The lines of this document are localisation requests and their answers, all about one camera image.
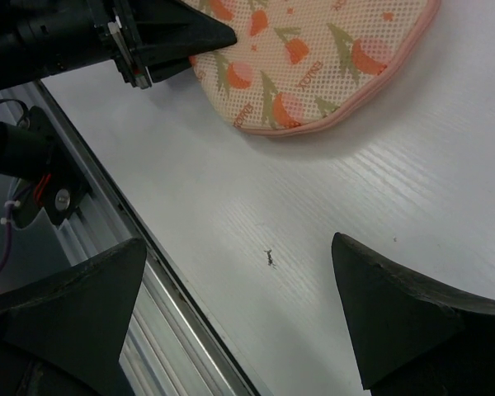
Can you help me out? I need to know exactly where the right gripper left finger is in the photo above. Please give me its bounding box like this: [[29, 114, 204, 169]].
[[0, 238, 147, 395]]

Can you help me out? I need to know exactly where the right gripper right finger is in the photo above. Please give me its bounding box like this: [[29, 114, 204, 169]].
[[332, 233, 495, 395]]

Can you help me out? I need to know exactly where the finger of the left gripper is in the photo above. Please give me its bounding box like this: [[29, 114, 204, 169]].
[[115, 1, 237, 83]]

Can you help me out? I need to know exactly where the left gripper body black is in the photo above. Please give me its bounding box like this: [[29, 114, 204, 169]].
[[0, 1, 152, 91]]

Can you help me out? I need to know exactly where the peach floral mesh laundry bag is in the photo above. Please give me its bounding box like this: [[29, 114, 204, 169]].
[[191, 0, 440, 137]]

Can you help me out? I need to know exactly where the aluminium front rail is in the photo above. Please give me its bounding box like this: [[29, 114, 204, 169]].
[[0, 82, 270, 395]]

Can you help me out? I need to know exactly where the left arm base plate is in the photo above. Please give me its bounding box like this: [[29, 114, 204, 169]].
[[12, 106, 91, 229]]

